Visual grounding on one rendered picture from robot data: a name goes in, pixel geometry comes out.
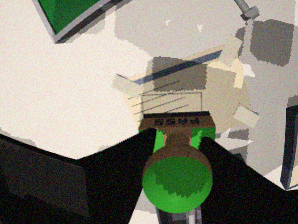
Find dark grey open box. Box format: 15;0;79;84
154;153;246;224

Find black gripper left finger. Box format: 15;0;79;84
0;128;157;224

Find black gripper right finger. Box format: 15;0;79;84
198;137;298;224

